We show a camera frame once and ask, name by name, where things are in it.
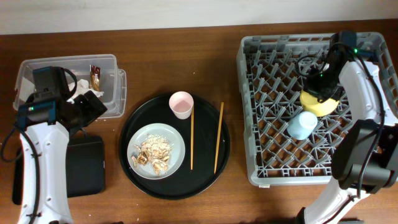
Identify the round black serving tray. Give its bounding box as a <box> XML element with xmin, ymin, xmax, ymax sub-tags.
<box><xmin>119</xmin><ymin>93</ymin><xmax>230</xmax><ymax>200</ymax></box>

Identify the gold snack wrapper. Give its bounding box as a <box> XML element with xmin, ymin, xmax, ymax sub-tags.
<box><xmin>90</xmin><ymin>65</ymin><xmax>101</xmax><ymax>91</ymax></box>

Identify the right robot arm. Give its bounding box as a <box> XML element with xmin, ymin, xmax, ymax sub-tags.
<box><xmin>295</xmin><ymin>31</ymin><xmax>397</xmax><ymax>223</ymax></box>

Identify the food scraps pile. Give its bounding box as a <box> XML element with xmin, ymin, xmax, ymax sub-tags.
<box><xmin>131</xmin><ymin>134</ymin><xmax>173</xmax><ymax>175</ymax></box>

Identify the grey dishwasher rack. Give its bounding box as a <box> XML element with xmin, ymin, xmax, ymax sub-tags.
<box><xmin>236</xmin><ymin>32</ymin><xmax>397</xmax><ymax>187</ymax></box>

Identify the white napkin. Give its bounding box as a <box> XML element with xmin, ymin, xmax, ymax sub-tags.
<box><xmin>67</xmin><ymin>79</ymin><xmax>104</xmax><ymax>104</ymax></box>

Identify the clear plastic waste bin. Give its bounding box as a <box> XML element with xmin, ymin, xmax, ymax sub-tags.
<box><xmin>13</xmin><ymin>54</ymin><xmax>127</xmax><ymax>119</ymax></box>

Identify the yellow bowl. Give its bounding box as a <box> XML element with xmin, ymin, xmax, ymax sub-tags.
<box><xmin>300</xmin><ymin>90</ymin><xmax>339</xmax><ymax>117</ymax></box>

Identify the pink cup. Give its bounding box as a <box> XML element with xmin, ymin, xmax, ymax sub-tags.
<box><xmin>169</xmin><ymin>91</ymin><xmax>194</xmax><ymax>119</ymax></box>

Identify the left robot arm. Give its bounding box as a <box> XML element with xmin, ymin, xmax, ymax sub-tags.
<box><xmin>15</xmin><ymin>67</ymin><xmax>107</xmax><ymax>223</ymax></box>

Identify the black rectangular tray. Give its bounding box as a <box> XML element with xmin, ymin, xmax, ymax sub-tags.
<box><xmin>12</xmin><ymin>135</ymin><xmax>106</xmax><ymax>205</ymax></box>

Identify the wooden chopstick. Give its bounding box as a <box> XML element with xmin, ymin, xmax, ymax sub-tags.
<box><xmin>213</xmin><ymin>102</ymin><xmax>224</xmax><ymax>174</ymax></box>
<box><xmin>190</xmin><ymin>105</ymin><xmax>195</xmax><ymax>171</ymax></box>

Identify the grey plate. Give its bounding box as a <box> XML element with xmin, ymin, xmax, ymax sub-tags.
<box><xmin>126</xmin><ymin>123</ymin><xmax>185</xmax><ymax>180</ymax></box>

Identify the blue cup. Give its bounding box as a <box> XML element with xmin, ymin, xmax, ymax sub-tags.
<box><xmin>287</xmin><ymin>111</ymin><xmax>318</xmax><ymax>140</ymax></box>

